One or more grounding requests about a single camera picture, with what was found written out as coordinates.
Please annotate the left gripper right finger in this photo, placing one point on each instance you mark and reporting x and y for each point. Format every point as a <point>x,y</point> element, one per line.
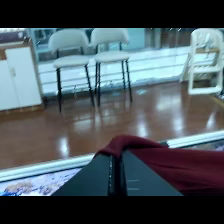
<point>143,180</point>

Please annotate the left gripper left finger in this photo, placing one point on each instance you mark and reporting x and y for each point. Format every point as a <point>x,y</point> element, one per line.
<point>93,178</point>

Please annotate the dark red garment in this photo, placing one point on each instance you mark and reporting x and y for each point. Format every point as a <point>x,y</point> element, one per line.
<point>180,166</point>

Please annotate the white chair with black legs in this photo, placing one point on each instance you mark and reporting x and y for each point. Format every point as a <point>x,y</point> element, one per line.
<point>69,60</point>
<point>111,55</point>

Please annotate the white cabinet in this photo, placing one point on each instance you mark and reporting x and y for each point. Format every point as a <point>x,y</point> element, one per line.
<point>19,78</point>

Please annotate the white folding step stool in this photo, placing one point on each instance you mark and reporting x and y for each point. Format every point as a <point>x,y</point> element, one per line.
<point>205,63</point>

